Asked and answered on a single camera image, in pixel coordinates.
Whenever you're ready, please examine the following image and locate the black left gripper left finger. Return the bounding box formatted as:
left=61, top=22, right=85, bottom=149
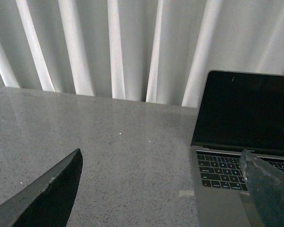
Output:
left=0, top=149, right=83, bottom=227

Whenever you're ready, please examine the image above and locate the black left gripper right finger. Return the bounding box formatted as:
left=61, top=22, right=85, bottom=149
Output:
left=239, top=149, right=284, bottom=227

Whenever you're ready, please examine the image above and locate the grey laptop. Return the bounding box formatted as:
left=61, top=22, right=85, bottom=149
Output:
left=191, top=70, right=284, bottom=227

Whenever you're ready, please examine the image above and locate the white pleated curtain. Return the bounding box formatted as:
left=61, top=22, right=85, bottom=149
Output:
left=0, top=0, right=284, bottom=107

